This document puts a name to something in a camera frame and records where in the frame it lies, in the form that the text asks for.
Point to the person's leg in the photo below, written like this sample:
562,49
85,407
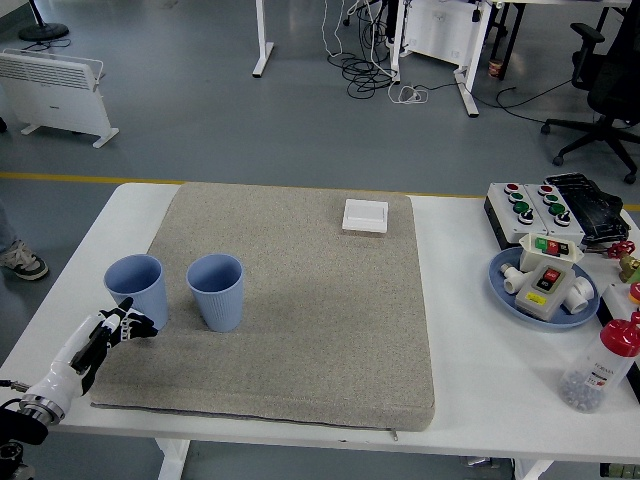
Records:
6,230

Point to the person's shoe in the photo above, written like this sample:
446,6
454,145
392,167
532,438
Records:
25,265

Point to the white wall switch plate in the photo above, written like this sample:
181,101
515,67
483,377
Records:
365,216

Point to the black fan stand base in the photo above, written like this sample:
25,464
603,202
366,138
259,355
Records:
44,32

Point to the white table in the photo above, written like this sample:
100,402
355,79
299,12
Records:
475,375

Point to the dark green crate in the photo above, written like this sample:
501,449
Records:
622,471

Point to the blue ribbed plastic cup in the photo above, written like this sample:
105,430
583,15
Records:
150,295
220,310

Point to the clear bottle with red cap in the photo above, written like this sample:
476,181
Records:
597,370

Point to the white desk leg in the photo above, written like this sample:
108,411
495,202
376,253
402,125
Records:
467,95
262,35

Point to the grey red-black switch box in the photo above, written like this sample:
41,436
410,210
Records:
535,300

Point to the grey-brown cushion mat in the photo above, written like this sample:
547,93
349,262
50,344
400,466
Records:
300,325

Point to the white pipe fitting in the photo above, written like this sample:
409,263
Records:
582,295
512,285

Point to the blue round plate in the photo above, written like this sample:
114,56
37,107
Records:
500,295

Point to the black ridged tool case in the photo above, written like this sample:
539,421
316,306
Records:
595,205

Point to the emergency stop button box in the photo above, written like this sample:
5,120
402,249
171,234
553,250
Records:
617,300

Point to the black office chair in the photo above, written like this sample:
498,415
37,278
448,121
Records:
612,90

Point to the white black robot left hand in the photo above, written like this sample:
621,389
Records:
65,360

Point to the cream three-button switch box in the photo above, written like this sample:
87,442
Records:
532,257

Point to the white push-button control box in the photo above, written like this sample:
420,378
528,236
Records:
572,230
505,220

